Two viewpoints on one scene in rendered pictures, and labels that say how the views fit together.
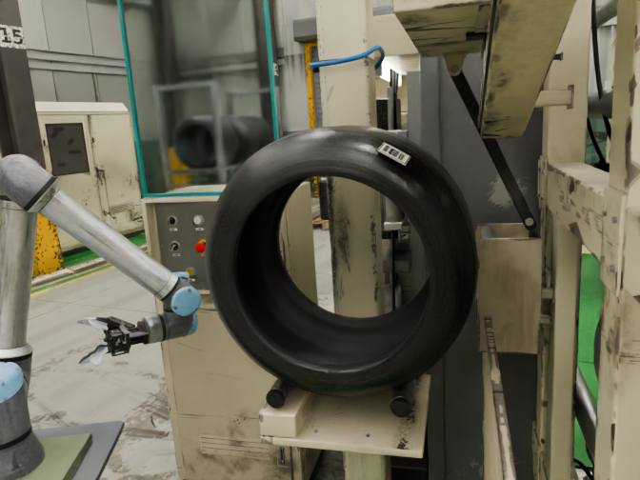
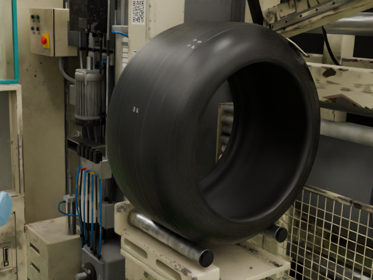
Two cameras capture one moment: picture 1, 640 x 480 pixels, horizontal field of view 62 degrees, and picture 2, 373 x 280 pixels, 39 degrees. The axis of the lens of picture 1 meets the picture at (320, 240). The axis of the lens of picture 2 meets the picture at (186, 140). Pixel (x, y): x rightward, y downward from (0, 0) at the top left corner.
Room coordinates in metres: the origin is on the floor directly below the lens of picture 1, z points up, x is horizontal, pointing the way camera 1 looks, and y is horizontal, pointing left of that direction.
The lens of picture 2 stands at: (0.41, 1.15, 1.49)
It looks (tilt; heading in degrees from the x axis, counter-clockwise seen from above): 13 degrees down; 307
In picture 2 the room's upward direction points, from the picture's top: 2 degrees clockwise
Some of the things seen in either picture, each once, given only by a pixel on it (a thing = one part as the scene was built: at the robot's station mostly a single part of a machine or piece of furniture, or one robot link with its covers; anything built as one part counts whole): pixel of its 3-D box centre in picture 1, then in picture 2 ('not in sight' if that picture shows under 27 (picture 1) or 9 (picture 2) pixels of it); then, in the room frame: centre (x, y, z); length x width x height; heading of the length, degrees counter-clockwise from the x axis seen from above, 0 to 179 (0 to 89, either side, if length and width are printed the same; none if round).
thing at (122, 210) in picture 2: not in sight; (170, 207); (1.41, -0.10, 0.90); 0.40 x 0.03 x 0.10; 75
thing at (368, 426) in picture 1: (353, 405); (203, 257); (1.24, -0.06, 0.80); 0.37 x 0.36 x 0.02; 75
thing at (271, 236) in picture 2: (408, 371); (241, 216); (1.20, -0.19, 0.90); 0.35 x 0.05 x 0.05; 165
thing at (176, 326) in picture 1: (176, 323); not in sight; (1.71, 0.50, 0.88); 0.12 x 0.09 x 0.10; 125
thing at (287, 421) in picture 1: (299, 388); (166, 256); (1.28, 0.08, 0.84); 0.36 x 0.09 x 0.06; 165
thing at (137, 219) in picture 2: (296, 365); (167, 236); (1.27, 0.08, 0.90); 0.35 x 0.05 x 0.05; 165
